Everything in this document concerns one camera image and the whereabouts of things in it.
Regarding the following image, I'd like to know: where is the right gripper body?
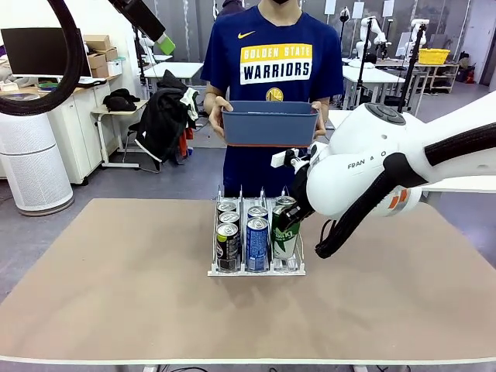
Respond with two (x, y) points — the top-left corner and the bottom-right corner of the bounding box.
(290, 163), (313, 214)

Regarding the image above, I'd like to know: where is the grey-blue plastic bin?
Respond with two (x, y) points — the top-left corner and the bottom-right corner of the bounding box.
(220, 100), (321, 149)

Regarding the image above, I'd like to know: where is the person right forearm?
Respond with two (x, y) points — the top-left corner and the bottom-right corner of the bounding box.
(204, 81), (219, 108)

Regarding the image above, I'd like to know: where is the clear acrylic can dispenser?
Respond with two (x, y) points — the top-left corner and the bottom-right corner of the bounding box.
(207, 184), (307, 277)

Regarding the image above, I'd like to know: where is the person left hand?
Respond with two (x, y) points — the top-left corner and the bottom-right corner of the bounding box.
(309, 99), (329, 140)

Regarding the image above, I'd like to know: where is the person right hand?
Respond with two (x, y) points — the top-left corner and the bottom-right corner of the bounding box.
(208, 95), (233, 139)

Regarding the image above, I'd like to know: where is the white background desk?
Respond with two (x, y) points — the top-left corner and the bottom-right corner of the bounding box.
(143, 61), (203, 95)
(343, 64), (408, 113)

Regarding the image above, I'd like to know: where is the white storage box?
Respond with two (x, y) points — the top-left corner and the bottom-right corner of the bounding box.
(107, 57), (125, 78)

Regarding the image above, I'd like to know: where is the black bag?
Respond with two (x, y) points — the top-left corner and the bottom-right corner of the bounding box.
(102, 88), (141, 113)

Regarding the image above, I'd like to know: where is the white green garment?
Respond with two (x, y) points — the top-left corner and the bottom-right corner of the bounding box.
(178, 87), (199, 122)

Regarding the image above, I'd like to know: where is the black jacket on chair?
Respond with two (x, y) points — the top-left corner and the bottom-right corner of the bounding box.
(134, 68), (201, 174)

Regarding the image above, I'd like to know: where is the black computer monitor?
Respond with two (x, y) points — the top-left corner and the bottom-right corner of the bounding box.
(0, 26), (93, 78)

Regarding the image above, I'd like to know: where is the red orange garment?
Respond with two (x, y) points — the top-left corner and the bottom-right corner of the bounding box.
(181, 126), (195, 158)

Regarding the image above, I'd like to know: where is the person blue Warriors shirt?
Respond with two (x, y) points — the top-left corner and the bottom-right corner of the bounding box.
(200, 0), (345, 199)

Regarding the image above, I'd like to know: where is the black tripod pole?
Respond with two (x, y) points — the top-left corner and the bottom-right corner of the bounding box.
(395, 22), (427, 114)

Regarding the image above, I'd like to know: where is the wooden shelf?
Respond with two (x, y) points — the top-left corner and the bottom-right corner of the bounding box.
(413, 63), (461, 95)

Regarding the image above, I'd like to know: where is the white cylindrical air purifier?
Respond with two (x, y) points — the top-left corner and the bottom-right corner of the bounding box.
(0, 109), (74, 217)

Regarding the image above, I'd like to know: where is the yellow plastic crate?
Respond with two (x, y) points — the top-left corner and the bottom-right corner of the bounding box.
(418, 48), (452, 66)

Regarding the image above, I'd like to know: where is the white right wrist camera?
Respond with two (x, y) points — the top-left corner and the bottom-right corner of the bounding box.
(270, 148), (300, 168)

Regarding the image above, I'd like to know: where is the black right arm hose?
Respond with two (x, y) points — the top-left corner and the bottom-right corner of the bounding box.
(314, 122), (496, 260)

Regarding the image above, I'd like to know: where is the black arm hose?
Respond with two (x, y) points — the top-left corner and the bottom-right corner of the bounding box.
(0, 0), (93, 116)
(314, 122), (496, 260)

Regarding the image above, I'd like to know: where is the black left arm hose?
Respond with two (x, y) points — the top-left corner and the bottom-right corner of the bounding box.
(0, 0), (93, 116)

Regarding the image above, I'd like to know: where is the white frame side table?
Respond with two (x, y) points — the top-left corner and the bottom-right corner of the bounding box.
(91, 99), (150, 171)

